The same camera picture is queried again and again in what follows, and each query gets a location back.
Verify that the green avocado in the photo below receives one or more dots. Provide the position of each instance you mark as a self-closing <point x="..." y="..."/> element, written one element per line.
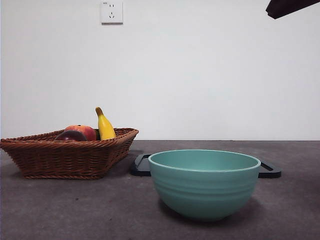
<point x="97" y="135"/>

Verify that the white wall socket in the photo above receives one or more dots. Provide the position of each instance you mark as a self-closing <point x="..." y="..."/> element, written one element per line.
<point x="112" y="12"/>

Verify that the dark red plum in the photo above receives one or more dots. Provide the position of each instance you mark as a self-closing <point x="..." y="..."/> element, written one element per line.
<point x="70" y="136"/>

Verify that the dark rectangular tray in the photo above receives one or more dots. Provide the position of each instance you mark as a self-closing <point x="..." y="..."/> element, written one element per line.
<point x="139" y="166"/>

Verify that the brown wicker basket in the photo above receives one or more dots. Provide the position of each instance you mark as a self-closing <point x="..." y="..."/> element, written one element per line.
<point x="62" y="160"/>

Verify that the red yellow apple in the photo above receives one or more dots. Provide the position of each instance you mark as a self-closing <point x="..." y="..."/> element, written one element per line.
<point x="86" y="131"/>

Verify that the yellow banana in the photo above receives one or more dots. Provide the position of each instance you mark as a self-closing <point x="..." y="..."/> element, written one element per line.
<point x="105" y="127"/>

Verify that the teal ceramic bowl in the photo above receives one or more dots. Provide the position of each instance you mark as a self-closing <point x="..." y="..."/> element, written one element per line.
<point x="204" y="190"/>

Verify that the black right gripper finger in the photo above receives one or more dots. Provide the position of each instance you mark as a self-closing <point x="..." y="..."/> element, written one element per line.
<point x="277" y="6"/>
<point x="295" y="10"/>

